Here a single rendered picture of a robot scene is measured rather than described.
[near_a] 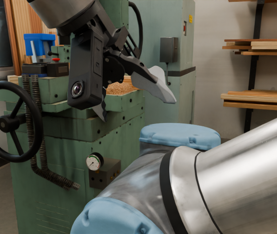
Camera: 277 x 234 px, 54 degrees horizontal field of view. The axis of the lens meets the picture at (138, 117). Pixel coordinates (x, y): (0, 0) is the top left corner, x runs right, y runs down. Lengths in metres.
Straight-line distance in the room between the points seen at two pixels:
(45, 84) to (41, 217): 0.65
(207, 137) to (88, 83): 0.21
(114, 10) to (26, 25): 1.51
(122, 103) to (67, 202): 0.51
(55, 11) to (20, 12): 2.33
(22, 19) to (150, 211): 2.52
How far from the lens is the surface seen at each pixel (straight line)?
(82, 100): 0.37
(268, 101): 2.85
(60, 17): 0.40
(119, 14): 1.33
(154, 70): 0.47
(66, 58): 1.22
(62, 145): 1.15
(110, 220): 0.30
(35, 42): 2.07
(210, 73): 3.32
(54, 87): 1.02
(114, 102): 0.97
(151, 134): 0.47
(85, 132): 1.07
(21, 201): 1.43
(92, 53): 0.39
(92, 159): 1.01
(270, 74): 3.30
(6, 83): 1.00
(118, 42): 0.44
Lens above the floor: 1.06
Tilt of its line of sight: 14 degrees down
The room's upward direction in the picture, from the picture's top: straight up
